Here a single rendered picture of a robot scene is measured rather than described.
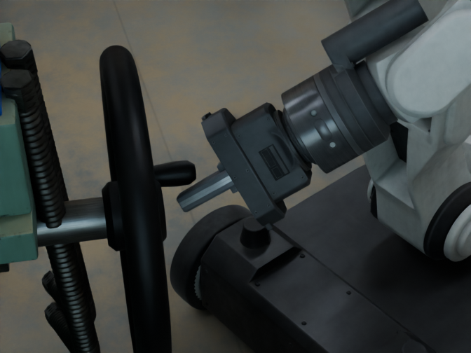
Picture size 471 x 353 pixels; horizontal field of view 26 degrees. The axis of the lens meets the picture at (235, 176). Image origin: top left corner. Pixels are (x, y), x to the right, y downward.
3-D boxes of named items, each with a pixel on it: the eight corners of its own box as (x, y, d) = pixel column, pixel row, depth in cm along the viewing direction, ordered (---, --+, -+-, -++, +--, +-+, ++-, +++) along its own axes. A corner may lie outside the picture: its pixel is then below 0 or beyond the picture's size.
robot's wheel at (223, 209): (156, 306, 182) (235, 284, 196) (173, 322, 179) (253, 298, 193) (183, 212, 174) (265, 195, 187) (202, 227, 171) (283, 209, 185)
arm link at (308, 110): (271, 214, 105) (373, 157, 102) (263, 240, 95) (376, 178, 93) (208, 109, 103) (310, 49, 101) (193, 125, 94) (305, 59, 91)
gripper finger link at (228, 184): (179, 207, 99) (233, 176, 97) (183, 199, 102) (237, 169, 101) (187, 221, 99) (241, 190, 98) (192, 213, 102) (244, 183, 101)
